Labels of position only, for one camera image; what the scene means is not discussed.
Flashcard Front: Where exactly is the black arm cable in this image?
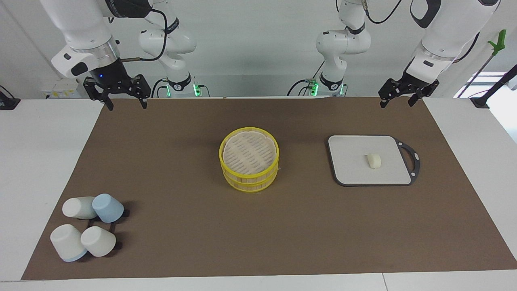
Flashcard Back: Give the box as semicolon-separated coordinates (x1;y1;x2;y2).
362;0;481;64
120;7;168;62

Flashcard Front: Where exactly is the grey cutting board with handle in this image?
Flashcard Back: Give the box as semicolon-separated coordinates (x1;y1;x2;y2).
328;135;421;187

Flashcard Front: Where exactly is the white cup with blue rim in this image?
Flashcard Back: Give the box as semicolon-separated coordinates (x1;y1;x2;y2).
62;196;98;220
50;224;88;263

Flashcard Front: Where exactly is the black cup rack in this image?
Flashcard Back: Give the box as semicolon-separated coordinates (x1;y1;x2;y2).
83;209;130;251

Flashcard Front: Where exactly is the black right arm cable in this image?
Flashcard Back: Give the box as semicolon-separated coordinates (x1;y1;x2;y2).
120;7;168;62

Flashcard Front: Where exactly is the white box with yellow labels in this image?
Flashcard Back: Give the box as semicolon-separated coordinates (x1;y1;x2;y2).
41;78;82;100

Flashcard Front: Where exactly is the light blue cup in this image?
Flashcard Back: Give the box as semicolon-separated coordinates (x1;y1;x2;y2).
92;194;125;224

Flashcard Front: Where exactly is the black clamp at table edge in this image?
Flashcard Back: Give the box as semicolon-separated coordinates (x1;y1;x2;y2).
0;85;21;111

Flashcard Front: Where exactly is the black camera stand pole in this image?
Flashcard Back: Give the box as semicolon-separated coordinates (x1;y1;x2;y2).
470;64;517;109

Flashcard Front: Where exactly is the green clamp on thin rod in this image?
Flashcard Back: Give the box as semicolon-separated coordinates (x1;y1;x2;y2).
454;29;507;97

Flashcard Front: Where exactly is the black base cable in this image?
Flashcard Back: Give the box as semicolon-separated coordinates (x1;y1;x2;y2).
151;78;171;98
286;61;326;97

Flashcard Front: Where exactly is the brown table mat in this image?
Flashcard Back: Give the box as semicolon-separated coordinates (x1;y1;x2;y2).
21;97;517;280

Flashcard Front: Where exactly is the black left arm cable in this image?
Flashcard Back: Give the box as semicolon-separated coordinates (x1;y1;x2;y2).
362;0;481;64

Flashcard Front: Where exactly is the yellow bamboo steamer base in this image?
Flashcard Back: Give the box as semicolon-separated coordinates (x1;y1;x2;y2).
222;162;280;194

